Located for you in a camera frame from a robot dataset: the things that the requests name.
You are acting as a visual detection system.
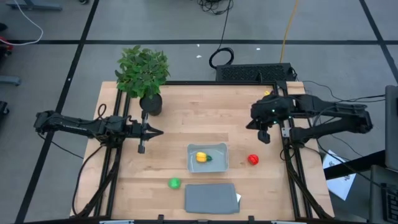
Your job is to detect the black perforated computer case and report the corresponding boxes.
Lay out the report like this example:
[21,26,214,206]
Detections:
[215,63,296,82]

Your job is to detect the grey box with black keypad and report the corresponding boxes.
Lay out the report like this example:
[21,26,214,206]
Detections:
[369,164,398,224]

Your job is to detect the black cable from left arm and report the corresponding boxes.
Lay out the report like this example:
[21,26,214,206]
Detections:
[72,144,105,217]

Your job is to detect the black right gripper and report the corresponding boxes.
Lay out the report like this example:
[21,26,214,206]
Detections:
[246,95,293,144]

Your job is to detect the grey plastic tupperware container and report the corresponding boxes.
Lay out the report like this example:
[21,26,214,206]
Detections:
[187,142,229,174]

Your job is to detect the green leafy plant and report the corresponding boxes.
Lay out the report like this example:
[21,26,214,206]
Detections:
[114,45,171,100]

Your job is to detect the grey tupperware lid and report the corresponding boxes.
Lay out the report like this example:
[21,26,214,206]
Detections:
[184,182,241,215]

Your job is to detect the black plant pot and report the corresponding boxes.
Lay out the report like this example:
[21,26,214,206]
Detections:
[139,93,164,117]

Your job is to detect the black cables by computer case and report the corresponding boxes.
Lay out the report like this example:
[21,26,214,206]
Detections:
[303,80,386,106]

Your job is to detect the grey desk foot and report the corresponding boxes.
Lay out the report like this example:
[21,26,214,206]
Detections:
[0,76,21,86]

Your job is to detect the black cable tangle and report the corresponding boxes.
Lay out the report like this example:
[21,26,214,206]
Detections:
[197,0,234,16]

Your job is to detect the white floor cable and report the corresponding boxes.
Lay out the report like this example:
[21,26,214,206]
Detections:
[0,0,44,47]

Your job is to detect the red object at floor edge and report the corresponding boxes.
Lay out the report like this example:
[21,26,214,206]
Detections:
[0,35,14,56]

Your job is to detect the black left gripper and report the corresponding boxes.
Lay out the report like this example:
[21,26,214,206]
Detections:
[129,111,164,154]

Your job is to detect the white printed paper sheet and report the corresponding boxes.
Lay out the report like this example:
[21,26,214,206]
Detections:
[322,150,357,201]

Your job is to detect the yellow toy vegetable green stem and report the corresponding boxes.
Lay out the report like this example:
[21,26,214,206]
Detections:
[195,151,213,164]

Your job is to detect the yellow floor cable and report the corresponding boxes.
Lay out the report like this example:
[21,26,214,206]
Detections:
[279,0,300,63]

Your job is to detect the black coiled floor cable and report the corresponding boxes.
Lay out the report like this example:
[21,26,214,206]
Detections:
[208,0,234,70]

